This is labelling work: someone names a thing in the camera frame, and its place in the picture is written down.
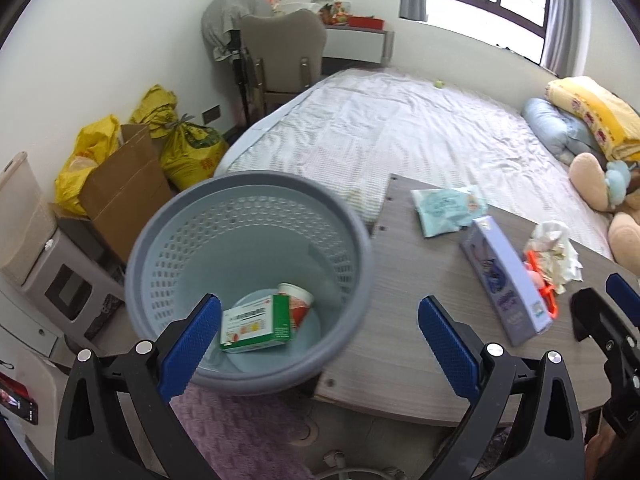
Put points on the grey plastic stand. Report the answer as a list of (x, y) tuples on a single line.
[(350, 440)]

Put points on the bed with pale checked sheet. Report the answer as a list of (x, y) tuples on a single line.
[(400, 125)]

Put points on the pink knitted mat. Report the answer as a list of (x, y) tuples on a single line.
[(240, 435)]

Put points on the beige plastic storage bin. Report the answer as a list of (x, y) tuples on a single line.
[(22, 215)]

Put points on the orange plastic scoop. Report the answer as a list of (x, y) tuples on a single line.
[(550, 306)]

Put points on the beige teddy bear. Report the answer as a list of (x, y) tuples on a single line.
[(590, 180)]

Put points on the purple carton box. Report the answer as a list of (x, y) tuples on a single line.
[(500, 280)]

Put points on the beige chair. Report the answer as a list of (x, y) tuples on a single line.
[(285, 45)]

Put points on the colourful picture box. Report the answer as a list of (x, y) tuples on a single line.
[(334, 14)]

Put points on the yellow plastic bag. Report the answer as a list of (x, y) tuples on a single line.
[(155, 107), (87, 160)]

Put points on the white and red paper cup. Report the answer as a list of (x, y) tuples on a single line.
[(300, 305)]

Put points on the grey drawer cabinet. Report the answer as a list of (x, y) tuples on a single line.
[(65, 290)]

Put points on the grey and white wall desk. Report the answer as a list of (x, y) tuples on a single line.
[(355, 42)]

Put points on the grey perforated plastic basket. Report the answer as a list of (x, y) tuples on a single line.
[(250, 220)]

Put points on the brown cardboard box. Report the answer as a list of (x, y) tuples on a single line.
[(125, 190)]

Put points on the green and white medicine box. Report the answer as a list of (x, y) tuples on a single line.
[(250, 327)]

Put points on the wall socket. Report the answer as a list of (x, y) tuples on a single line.
[(211, 114)]

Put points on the yellow folded blanket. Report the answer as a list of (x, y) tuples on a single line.
[(595, 105)]

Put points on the light blue quilt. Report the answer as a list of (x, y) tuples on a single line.
[(555, 127)]

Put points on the light blue wet wipes packet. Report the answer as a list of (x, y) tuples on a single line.
[(445, 207)]

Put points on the grey cloth on chair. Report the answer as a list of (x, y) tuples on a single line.
[(225, 15)]

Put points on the phone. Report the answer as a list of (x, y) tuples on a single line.
[(17, 402)]

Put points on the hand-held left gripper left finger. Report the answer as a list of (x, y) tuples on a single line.
[(190, 345)]

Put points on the paper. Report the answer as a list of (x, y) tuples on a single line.
[(555, 255)]

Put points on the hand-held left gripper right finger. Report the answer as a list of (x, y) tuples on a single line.
[(447, 345)]

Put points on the red box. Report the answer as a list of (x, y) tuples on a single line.
[(366, 22)]

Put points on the blue plush toy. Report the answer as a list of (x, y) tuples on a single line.
[(616, 180)]

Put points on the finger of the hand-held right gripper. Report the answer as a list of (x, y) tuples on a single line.
[(625, 295), (595, 312)]

